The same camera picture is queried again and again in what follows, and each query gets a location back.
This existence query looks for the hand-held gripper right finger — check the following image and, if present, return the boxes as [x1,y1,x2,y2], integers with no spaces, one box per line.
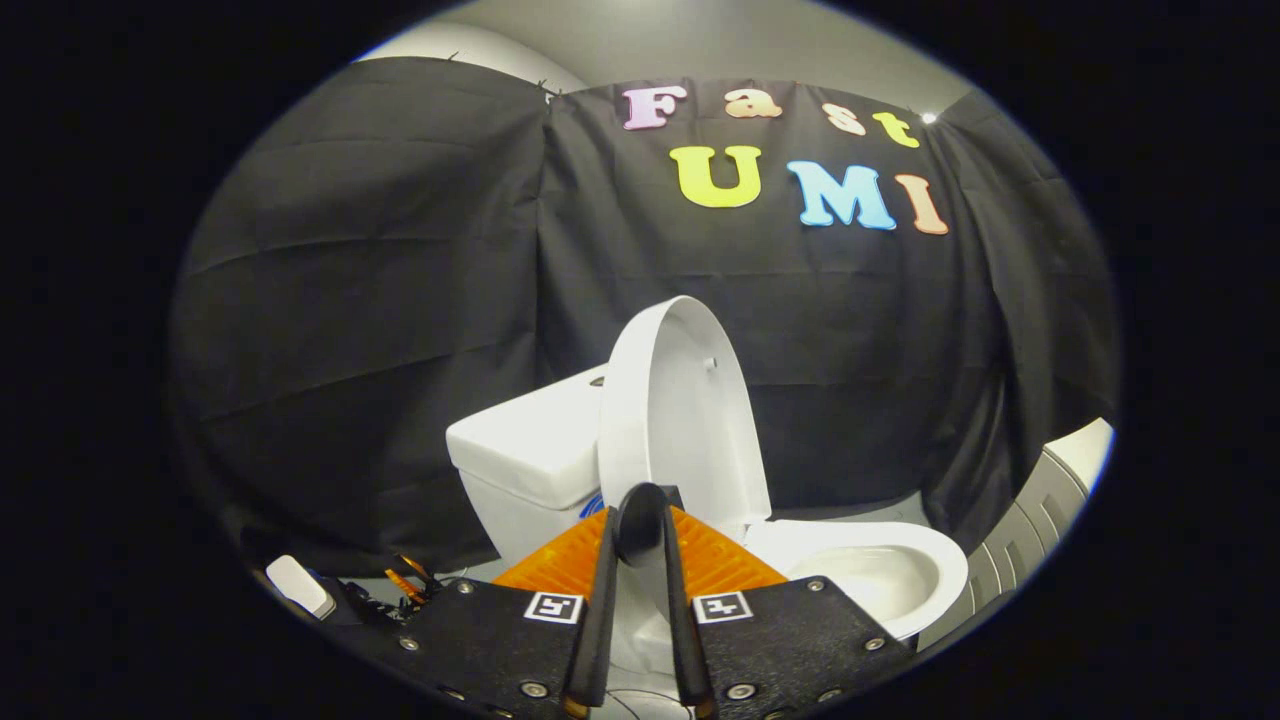
[660,505,916,720]

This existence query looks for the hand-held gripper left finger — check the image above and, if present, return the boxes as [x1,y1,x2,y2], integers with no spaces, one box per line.
[395,507,621,720]

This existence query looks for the black round lid handle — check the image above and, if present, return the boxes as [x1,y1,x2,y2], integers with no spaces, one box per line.
[615,483,686,566]

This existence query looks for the white toilet lid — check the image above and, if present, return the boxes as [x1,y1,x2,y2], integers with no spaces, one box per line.
[597,295,773,546]

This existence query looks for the white toilet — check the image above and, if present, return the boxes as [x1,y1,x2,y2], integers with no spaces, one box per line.
[445,365,969,701]

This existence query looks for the white toilet seat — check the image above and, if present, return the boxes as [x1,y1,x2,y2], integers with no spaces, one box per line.
[745,520,969,641]

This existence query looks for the small white device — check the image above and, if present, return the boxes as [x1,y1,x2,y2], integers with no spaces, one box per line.
[265,555,338,621]

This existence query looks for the black backdrop cloth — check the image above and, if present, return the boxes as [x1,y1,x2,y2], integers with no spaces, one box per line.
[168,55,1121,581]

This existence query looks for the white cabinet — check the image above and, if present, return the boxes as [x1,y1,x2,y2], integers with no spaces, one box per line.
[915,418,1116,651]

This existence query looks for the orange black cable bundle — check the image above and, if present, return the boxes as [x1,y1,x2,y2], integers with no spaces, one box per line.
[385,553,443,603]

